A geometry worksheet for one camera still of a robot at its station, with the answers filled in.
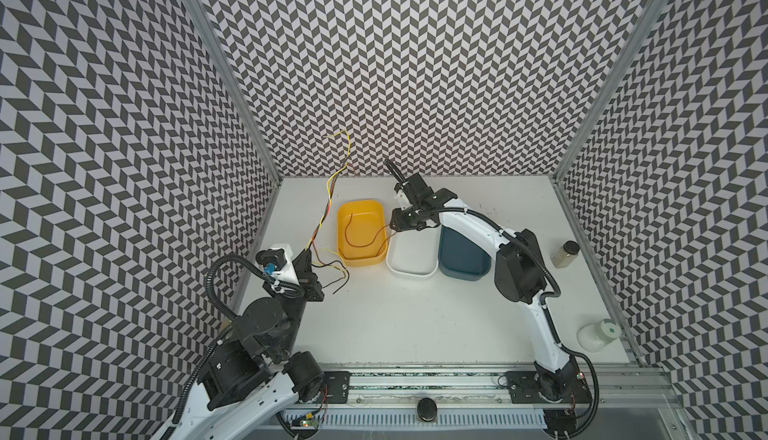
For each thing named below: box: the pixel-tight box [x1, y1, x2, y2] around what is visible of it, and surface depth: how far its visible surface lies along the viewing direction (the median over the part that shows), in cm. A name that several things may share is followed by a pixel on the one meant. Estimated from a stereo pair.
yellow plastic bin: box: [336, 199, 388, 267], surface depth 103 cm
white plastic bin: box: [386, 224, 441, 277], surface depth 97 cm
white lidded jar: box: [577, 319, 622, 353], surface depth 75 cm
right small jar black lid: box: [550, 240, 580, 269], surface depth 91 cm
